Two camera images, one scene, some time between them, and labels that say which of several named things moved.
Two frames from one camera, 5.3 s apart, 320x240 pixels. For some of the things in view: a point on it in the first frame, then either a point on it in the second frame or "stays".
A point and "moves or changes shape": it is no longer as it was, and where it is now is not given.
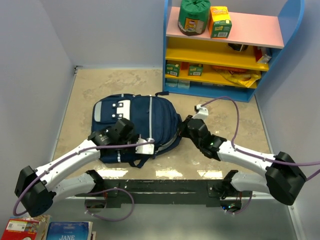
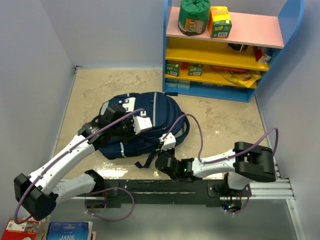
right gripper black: [183, 126] → [162, 152]
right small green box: [195, 70] stays
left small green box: [172, 69] stays
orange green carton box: [219, 24] stays
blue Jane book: [70, 230] stays
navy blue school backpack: [155, 116] moves or changes shape
